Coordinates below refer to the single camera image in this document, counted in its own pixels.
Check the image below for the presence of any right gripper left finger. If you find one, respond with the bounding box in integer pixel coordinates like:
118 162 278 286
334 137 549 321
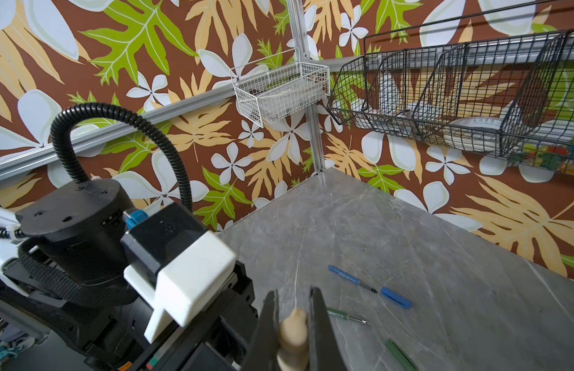
241 290 280 371

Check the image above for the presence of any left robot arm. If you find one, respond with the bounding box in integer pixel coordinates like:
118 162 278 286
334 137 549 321
0 179 258 370

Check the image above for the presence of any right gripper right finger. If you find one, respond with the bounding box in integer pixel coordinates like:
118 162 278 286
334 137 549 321
308 287 347 371

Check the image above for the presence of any black wire basket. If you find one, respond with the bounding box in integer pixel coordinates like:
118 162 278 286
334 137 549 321
327 1 574 176

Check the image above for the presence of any blue pen cap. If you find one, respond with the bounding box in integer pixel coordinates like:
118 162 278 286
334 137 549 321
381 287 413 309

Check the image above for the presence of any beige pen cap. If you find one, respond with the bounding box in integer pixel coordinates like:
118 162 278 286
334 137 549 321
277 309 310 371

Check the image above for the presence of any dark green pen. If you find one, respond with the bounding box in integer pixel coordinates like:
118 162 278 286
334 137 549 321
327 307 369 326

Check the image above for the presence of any blue pen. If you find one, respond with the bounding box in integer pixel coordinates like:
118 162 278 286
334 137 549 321
328 265 378 294

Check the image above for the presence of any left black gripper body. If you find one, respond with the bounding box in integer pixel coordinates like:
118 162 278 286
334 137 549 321
73 261 259 370

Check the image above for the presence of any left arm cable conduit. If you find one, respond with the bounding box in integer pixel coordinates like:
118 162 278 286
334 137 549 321
0 102 194 307

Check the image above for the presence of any white wire basket left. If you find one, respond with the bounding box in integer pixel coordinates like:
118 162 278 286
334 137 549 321
229 48 330 128

